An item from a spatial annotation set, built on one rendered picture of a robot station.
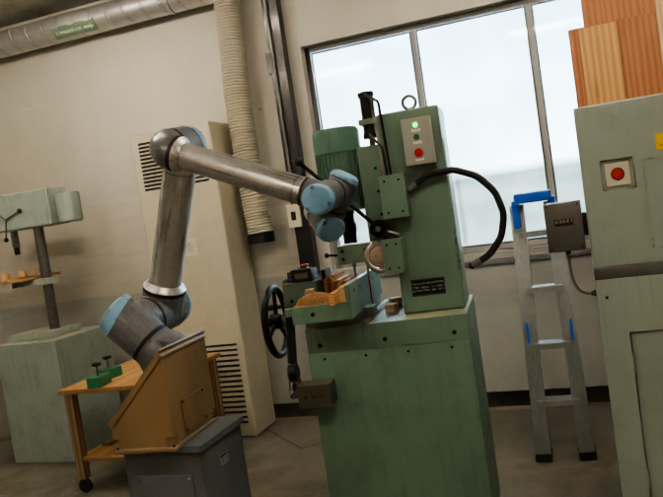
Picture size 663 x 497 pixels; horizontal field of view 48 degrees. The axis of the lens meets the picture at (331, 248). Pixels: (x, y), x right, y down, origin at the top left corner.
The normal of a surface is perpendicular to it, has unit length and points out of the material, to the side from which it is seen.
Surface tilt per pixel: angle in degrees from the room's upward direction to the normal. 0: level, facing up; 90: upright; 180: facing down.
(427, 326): 90
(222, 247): 90
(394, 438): 90
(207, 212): 90
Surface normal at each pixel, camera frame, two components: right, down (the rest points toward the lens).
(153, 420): -0.27, 0.09
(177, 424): 0.95, -0.12
